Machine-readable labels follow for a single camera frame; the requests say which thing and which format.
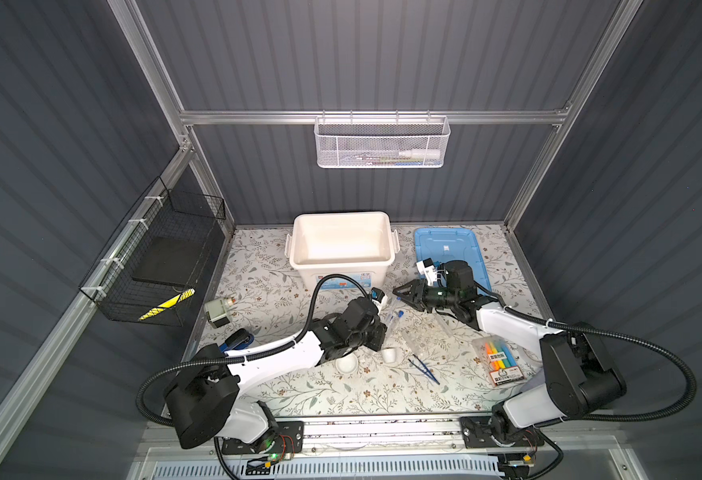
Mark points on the black wire wall basket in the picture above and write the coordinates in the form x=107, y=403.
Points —
x=161, y=262

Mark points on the grey green box device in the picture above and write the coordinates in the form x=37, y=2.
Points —
x=217, y=311

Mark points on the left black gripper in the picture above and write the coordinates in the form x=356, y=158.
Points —
x=379, y=331

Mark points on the pack of coloured markers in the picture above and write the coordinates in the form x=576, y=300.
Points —
x=501, y=365

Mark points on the white plastic storage bin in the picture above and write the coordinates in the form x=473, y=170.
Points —
x=360, y=245

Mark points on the white bottle in basket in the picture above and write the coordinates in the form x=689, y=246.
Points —
x=422, y=155

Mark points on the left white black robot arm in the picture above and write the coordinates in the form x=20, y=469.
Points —
x=205, y=402

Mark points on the clear plastic well plate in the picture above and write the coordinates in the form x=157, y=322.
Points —
x=427, y=338

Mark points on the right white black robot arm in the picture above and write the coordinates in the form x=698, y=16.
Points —
x=577, y=375

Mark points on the blue stapler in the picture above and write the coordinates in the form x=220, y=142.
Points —
x=239, y=340

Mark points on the blue plastic tweezers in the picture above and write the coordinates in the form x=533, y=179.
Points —
x=421, y=366

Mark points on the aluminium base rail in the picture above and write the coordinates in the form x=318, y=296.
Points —
x=382, y=434

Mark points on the blue plastic bin lid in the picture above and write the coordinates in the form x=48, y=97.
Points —
x=446, y=244

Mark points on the white ceramic mortar bowl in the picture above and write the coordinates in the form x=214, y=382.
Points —
x=347, y=364

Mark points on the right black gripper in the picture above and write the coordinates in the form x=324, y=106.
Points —
x=418, y=293

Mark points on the small white ceramic crucible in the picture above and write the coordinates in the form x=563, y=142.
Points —
x=390, y=356

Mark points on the white wire mesh basket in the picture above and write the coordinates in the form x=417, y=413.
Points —
x=350, y=142

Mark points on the floral patterned table mat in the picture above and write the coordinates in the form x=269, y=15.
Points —
x=272, y=301

